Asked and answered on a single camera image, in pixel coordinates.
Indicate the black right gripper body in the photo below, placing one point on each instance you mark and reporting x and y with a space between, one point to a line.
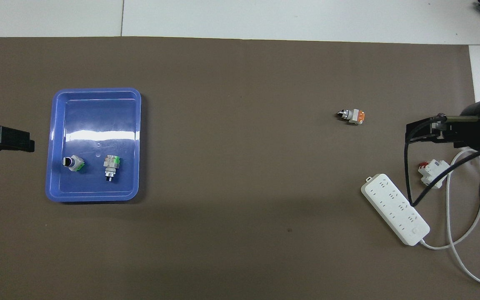
473 125

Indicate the small white connector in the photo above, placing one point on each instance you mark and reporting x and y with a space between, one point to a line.
354 116

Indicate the white red circuit breaker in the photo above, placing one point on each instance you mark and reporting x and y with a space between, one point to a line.
433 173

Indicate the white dark connector in tray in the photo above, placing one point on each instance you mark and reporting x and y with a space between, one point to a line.
72 163

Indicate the white power strip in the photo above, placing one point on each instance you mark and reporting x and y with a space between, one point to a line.
394 208

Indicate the blue plastic tray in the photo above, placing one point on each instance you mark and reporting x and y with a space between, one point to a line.
98 121

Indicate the brown paper table mat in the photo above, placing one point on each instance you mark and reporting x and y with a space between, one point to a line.
240 166

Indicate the metal switch green base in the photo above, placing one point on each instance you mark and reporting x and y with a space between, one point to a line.
112 164

